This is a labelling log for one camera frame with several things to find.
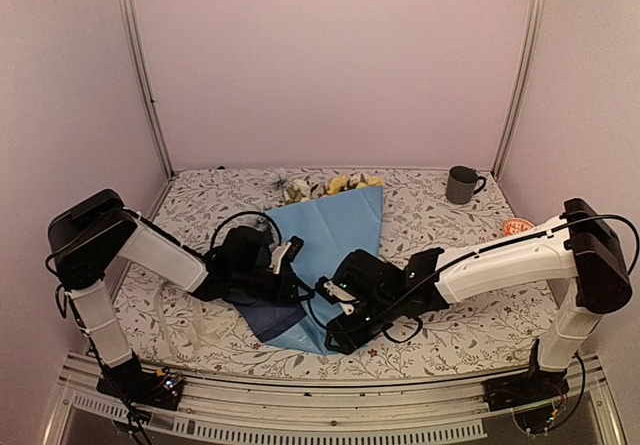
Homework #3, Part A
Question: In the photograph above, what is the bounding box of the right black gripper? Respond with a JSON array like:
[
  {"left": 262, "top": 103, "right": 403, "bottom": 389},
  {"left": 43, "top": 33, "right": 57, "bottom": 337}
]
[{"left": 324, "top": 292, "right": 400, "bottom": 355}]

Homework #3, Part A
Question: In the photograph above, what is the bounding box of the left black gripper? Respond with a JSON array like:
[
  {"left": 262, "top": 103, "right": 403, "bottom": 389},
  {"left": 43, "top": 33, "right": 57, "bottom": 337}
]
[{"left": 232, "top": 266, "right": 314, "bottom": 305}]

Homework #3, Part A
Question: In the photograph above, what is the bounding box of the blue wrapping paper sheet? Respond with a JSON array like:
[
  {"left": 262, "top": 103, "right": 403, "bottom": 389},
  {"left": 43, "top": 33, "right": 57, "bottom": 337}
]
[{"left": 237, "top": 187, "right": 384, "bottom": 355}]

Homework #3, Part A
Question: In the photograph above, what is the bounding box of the blue hydrangea stem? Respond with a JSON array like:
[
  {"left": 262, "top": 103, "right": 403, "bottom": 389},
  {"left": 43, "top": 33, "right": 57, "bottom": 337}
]
[{"left": 269, "top": 168, "right": 290, "bottom": 201}]

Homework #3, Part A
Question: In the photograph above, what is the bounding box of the yellow flower stem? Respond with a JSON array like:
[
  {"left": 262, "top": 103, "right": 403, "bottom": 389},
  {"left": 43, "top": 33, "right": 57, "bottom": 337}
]
[{"left": 326, "top": 174, "right": 384, "bottom": 195}]

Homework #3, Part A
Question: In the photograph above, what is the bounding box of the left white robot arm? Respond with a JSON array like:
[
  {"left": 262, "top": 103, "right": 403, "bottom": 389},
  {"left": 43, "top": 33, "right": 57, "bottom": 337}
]
[{"left": 45, "top": 189, "right": 304, "bottom": 399}]

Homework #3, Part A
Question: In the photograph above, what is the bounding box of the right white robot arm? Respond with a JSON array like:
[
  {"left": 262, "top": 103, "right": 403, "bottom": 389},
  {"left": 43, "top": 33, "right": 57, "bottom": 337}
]
[{"left": 316, "top": 198, "right": 633, "bottom": 401}]

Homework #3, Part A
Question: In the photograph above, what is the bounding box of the cream printed ribbon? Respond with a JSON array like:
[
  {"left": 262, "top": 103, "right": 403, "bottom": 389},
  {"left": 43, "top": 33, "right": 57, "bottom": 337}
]
[{"left": 153, "top": 290, "right": 240, "bottom": 363}]

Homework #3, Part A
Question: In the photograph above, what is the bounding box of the floral patterned table mat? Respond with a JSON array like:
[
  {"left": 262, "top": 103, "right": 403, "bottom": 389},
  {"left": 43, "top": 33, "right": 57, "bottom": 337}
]
[{"left": 115, "top": 168, "right": 557, "bottom": 380}]

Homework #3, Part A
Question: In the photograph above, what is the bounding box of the grey metal mug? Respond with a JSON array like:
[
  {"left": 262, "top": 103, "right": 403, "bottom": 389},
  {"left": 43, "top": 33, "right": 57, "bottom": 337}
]
[{"left": 445, "top": 165, "right": 487, "bottom": 205}]

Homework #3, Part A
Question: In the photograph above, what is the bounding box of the orange patterned bowl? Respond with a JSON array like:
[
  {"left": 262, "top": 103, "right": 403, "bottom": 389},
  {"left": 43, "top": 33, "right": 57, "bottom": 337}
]
[{"left": 502, "top": 218, "right": 535, "bottom": 237}]

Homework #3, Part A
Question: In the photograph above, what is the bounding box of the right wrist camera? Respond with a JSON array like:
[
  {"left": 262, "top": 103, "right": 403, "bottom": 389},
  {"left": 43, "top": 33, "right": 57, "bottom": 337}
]
[{"left": 315, "top": 277, "right": 360, "bottom": 315}]

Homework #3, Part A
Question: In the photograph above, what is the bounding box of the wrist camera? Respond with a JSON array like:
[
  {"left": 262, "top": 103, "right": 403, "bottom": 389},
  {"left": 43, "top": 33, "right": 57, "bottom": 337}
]
[
  {"left": 315, "top": 277, "right": 360, "bottom": 315},
  {"left": 270, "top": 236, "right": 304, "bottom": 275}
]

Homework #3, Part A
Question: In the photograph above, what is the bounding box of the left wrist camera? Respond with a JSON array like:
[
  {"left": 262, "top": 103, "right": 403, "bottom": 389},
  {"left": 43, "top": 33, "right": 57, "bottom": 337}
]
[{"left": 270, "top": 236, "right": 304, "bottom": 275}]

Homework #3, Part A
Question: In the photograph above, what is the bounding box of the left black braided cable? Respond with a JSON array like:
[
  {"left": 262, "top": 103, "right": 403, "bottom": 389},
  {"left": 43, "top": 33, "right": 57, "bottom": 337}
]
[{"left": 209, "top": 210, "right": 281, "bottom": 256}]

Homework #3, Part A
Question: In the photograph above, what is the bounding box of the front aluminium rail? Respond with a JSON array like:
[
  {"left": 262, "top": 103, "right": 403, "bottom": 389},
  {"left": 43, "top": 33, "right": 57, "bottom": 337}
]
[{"left": 42, "top": 349, "right": 626, "bottom": 445}]

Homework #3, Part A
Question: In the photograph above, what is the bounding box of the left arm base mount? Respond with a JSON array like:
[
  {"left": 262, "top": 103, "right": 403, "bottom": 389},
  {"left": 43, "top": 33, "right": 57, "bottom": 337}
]
[{"left": 96, "top": 365, "right": 185, "bottom": 411}]

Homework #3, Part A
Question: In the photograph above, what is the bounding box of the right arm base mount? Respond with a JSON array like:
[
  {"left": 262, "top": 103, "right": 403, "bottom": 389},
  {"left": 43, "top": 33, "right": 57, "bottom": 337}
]
[{"left": 482, "top": 369, "right": 569, "bottom": 436}]

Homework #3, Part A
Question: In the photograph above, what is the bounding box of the left aluminium frame post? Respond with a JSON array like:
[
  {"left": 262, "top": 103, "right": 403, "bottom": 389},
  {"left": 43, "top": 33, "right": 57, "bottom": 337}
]
[{"left": 118, "top": 0, "right": 175, "bottom": 178}]

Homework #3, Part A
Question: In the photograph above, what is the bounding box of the aluminium frame post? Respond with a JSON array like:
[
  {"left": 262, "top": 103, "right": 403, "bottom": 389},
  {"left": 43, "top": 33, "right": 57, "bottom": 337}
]
[
  {"left": 491, "top": 0, "right": 545, "bottom": 181},
  {"left": 118, "top": 0, "right": 175, "bottom": 178}
]

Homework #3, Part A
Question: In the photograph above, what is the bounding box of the right aluminium frame post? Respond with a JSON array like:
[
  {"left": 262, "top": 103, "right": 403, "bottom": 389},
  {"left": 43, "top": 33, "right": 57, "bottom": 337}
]
[{"left": 491, "top": 0, "right": 545, "bottom": 181}]

